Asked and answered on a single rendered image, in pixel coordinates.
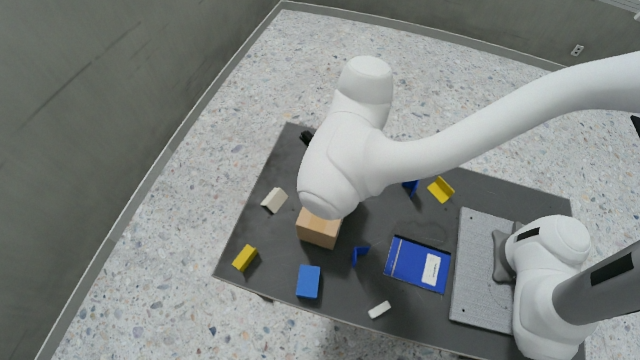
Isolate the brown cardboard box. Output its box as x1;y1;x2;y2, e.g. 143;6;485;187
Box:
296;207;341;250

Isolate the blue notebook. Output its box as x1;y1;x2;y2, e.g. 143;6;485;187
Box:
383;234;451;294

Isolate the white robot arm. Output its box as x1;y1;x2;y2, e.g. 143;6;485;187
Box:
297;51;640;360

